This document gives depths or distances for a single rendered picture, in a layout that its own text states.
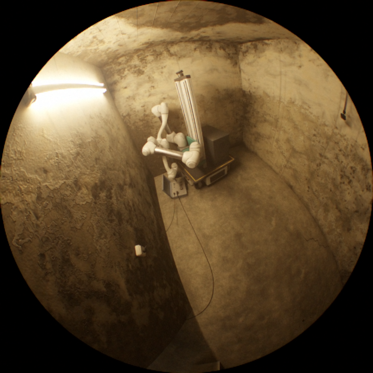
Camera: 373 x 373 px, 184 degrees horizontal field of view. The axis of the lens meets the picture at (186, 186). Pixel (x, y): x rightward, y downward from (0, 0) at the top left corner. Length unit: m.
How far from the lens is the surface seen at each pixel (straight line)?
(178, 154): 1.45
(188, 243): 1.74
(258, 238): 1.83
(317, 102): 1.98
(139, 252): 0.89
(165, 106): 1.73
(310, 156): 2.13
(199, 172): 1.95
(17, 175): 0.55
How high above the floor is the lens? 1.67
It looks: 49 degrees down
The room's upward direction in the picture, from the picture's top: 19 degrees counter-clockwise
